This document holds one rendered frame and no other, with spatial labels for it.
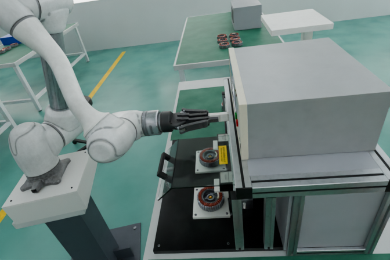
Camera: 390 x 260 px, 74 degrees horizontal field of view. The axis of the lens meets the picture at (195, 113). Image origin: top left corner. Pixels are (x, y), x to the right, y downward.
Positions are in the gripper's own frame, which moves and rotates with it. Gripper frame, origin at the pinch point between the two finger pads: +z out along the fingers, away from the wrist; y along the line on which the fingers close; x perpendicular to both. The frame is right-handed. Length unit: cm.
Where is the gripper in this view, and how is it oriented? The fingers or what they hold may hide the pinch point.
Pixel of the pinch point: (218, 116)
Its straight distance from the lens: 89.3
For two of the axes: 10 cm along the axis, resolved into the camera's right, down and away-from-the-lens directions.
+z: 9.9, -0.9, -1.1
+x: -1.4, -8.2, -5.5
